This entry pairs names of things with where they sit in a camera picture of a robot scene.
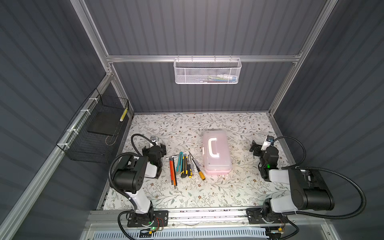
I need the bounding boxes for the orange black pencil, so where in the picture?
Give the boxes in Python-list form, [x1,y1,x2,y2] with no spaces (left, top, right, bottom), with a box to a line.
[171,157,177,189]

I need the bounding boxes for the pink plastic tool box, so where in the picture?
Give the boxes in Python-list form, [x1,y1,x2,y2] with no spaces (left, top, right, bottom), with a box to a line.
[202,130,232,175]

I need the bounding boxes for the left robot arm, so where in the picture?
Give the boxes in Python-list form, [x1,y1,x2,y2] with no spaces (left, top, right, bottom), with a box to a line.
[108,144,167,226]

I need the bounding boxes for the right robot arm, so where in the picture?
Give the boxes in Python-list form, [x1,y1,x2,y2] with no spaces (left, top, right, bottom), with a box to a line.
[250,136,335,224]

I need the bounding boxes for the teal utility knife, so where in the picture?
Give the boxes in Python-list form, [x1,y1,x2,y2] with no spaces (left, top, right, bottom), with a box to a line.
[176,152,184,173]

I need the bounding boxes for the yellow black utility knife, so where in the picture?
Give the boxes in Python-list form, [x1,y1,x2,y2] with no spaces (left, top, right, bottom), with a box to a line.
[181,154,188,178]

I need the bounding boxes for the small yellow black screwdriver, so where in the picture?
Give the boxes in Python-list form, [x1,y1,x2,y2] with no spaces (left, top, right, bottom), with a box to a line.
[187,157,193,178]

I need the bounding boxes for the small grey screwdriver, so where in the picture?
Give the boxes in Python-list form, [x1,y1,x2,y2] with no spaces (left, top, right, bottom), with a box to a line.
[191,160,195,174]

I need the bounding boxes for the yellow marker in black basket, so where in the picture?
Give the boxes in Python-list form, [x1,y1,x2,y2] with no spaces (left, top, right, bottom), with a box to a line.
[120,108,128,122]

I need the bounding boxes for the black plate in basket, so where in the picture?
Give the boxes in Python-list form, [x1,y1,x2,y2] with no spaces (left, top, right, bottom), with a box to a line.
[87,112,121,136]

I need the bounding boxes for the markers in white basket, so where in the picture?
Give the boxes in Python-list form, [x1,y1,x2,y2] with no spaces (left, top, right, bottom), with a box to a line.
[199,74,238,84]

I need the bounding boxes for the orange handled screwdriver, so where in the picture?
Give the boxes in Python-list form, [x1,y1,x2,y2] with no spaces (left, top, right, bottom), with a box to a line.
[189,153,206,181]

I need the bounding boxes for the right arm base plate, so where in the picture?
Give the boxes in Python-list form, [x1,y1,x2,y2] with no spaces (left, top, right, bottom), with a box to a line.
[246,208,288,225]

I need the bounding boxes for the black wire basket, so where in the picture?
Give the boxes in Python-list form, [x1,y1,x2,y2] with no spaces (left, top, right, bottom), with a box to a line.
[57,90,130,164]

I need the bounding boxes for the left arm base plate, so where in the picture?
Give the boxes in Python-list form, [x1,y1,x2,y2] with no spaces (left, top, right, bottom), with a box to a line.
[127,211,169,228]

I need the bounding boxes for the aluminium front rail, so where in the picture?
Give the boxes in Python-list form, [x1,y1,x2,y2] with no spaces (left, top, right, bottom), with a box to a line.
[86,206,328,229]

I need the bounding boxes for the white wire mesh basket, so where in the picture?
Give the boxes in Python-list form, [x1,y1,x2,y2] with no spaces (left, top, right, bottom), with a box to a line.
[173,58,242,85]

